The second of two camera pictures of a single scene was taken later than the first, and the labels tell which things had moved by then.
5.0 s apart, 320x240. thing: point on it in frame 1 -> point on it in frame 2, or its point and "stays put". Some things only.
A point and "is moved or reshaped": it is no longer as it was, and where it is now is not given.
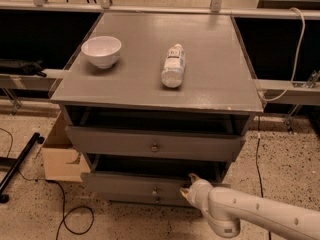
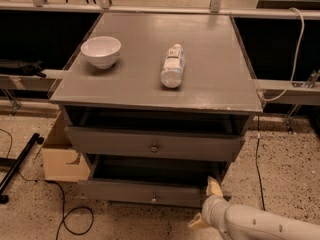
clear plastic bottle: (172, 73) stays put
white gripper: (197, 191) -> (212, 209)
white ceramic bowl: (102, 50) stays put
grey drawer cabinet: (153, 98) stays put
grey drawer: (134, 184) is moved or reshaped
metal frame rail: (37, 3) stays put
